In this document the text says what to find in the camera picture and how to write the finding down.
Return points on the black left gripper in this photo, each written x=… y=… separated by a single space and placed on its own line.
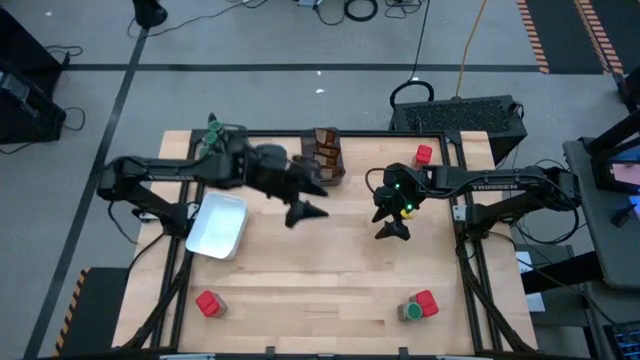
x=270 y=170

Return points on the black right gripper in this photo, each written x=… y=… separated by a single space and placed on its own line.
x=400 y=190

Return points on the red-lidded spice tin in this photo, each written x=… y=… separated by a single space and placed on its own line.
x=207 y=301
x=424 y=154
x=427 y=301

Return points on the white plastic bin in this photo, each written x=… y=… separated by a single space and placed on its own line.
x=215 y=225

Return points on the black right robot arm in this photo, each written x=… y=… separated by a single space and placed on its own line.
x=500 y=182

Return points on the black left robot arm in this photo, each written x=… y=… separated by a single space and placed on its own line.
x=165 y=167

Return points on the small yellow gripper tag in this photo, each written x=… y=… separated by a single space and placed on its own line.
x=407 y=214

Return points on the dark grey plastic bin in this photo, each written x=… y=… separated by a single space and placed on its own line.
x=239 y=136
x=306 y=145

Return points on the black computer case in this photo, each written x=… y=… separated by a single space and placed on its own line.
x=460 y=117

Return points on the silver aluminium bar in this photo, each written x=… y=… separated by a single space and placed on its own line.
x=187 y=357
x=462 y=357

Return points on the black desk beam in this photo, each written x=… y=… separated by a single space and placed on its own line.
x=560 y=272

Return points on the grey desk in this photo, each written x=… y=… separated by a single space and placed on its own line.
x=600 y=240

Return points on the black monitor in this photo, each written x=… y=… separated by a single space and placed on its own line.
x=600 y=150

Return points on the black hazard-striped floor mat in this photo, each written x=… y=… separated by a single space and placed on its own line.
x=100 y=310
x=560 y=30

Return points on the black stand base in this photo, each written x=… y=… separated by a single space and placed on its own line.
x=148 y=12

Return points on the black laptop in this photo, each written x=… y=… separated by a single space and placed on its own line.
x=625 y=342

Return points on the black equipment case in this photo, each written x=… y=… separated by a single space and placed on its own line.
x=20 y=50
x=25 y=115

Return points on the black aluminium table frame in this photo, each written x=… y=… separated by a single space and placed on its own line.
x=375 y=133

